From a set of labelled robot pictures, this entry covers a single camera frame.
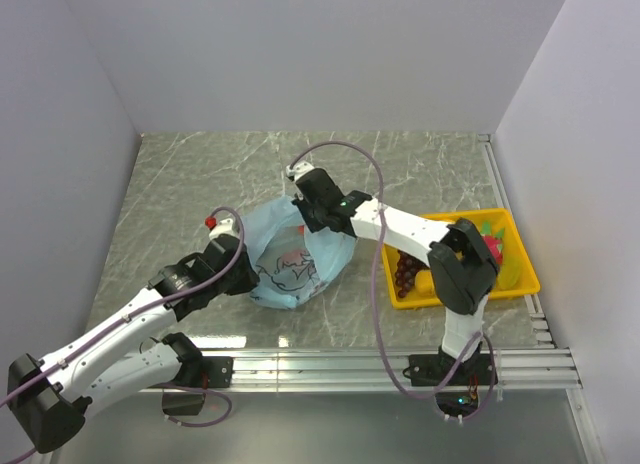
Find light blue printed plastic bag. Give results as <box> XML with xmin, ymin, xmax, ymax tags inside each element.
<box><xmin>242</xmin><ymin>195</ymin><xmax>356</xmax><ymax>310</ymax></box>

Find dark red grape bunch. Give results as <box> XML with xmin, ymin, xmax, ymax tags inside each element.
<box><xmin>394</xmin><ymin>251</ymin><xmax>425</xmax><ymax>299</ymax></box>

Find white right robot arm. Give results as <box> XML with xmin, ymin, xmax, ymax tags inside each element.
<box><xmin>286</xmin><ymin>161</ymin><xmax>499</xmax><ymax>384</ymax></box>

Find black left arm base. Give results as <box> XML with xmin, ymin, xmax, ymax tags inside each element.
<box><xmin>158</xmin><ymin>356</ymin><xmax>234</xmax><ymax>428</ymax></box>

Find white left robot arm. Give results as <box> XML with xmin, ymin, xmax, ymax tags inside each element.
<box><xmin>2</xmin><ymin>234</ymin><xmax>259</xmax><ymax>454</ymax></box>

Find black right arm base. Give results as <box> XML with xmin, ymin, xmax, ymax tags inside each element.
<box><xmin>403</xmin><ymin>345</ymin><xmax>498</xmax><ymax>422</ymax></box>

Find red dragon fruit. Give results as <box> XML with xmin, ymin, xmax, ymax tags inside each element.
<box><xmin>480</xmin><ymin>221</ymin><xmax>505</xmax><ymax>265</ymax></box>

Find yellow plastic tray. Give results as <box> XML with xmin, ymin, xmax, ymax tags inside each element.
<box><xmin>382</xmin><ymin>208</ymin><xmax>540</xmax><ymax>309</ymax></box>

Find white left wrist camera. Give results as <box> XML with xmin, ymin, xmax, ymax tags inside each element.
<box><xmin>204</xmin><ymin>215</ymin><xmax>239</xmax><ymax>241</ymax></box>

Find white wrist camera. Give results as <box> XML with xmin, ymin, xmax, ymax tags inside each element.
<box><xmin>204</xmin><ymin>215</ymin><xmax>239</xmax><ymax>241</ymax></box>
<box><xmin>285</xmin><ymin>160</ymin><xmax>315</xmax><ymax>183</ymax></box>

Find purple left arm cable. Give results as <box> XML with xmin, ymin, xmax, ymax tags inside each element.
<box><xmin>0</xmin><ymin>206</ymin><xmax>247</xmax><ymax>460</ymax></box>

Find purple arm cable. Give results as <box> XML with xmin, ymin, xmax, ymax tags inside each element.
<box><xmin>289</xmin><ymin>141</ymin><xmax>499</xmax><ymax>422</ymax></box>
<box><xmin>0</xmin><ymin>206</ymin><xmax>247</xmax><ymax>460</ymax></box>

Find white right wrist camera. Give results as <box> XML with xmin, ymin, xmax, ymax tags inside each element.
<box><xmin>285</xmin><ymin>160</ymin><xmax>315</xmax><ymax>183</ymax></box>

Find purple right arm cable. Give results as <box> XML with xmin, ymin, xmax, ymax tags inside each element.
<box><xmin>289</xmin><ymin>141</ymin><xmax>499</xmax><ymax>422</ymax></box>

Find aluminium right side rail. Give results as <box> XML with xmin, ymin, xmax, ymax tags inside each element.
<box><xmin>477</xmin><ymin>134</ymin><xmax>556</xmax><ymax>348</ymax></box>

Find aluminium rail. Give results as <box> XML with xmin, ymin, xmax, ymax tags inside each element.
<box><xmin>204</xmin><ymin>348</ymin><xmax>582</xmax><ymax>393</ymax></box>
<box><xmin>477</xmin><ymin>134</ymin><xmax>556</xmax><ymax>348</ymax></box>

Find aluminium front rail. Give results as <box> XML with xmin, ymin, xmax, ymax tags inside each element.
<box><xmin>204</xmin><ymin>348</ymin><xmax>582</xmax><ymax>393</ymax></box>

